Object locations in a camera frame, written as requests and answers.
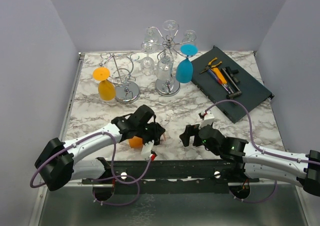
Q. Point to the clear wine glass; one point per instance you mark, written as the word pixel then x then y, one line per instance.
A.
pixel 147 62
pixel 164 66
pixel 189 37
pixel 151 36

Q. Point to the blue red screwdriver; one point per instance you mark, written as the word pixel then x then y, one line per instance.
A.
pixel 210 71

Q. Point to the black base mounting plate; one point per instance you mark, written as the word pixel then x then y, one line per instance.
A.
pixel 184 176

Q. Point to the tall clear flute glass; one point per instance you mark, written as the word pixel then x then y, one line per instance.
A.
pixel 172 27

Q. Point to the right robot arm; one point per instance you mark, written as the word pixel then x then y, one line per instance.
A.
pixel 257 162

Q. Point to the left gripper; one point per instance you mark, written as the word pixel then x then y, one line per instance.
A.
pixel 157 131

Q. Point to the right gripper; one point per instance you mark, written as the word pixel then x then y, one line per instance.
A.
pixel 191 130

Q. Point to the blue plastic goblet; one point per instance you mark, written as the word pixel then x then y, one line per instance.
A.
pixel 184 71

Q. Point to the tall chrome glass rack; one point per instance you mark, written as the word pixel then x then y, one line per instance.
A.
pixel 166 84

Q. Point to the orange plastic goblet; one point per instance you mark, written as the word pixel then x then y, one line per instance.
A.
pixel 135 142

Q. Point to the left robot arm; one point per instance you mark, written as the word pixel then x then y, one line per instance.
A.
pixel 61 162

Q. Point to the yellow utility knife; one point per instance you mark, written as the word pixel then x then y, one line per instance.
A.
pixel 220 75

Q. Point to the small chrome glass rack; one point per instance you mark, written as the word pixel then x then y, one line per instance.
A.
pixel 127 91

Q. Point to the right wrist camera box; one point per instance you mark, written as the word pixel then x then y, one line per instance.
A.
pixel 207 119

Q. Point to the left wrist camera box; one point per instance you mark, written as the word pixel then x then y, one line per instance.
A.
pixel 147 151

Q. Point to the black metal tool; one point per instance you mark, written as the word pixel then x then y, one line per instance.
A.
pixel 231 72

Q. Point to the yellow handled pliers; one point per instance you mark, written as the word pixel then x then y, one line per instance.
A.
pixel 211 65

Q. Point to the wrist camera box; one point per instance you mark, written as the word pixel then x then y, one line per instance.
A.
pixel 147 151
pixel 207 119

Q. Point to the aluminium rail frame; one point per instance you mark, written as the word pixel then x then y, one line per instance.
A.
pixel 74 204

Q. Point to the yellow plastic goblet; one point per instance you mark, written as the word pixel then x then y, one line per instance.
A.
pixel 106 89

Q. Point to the dark flat equipment box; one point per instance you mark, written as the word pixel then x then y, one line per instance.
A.
pixel 253 92

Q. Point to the clear wine glass front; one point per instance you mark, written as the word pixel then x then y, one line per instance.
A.
pixel 147 62

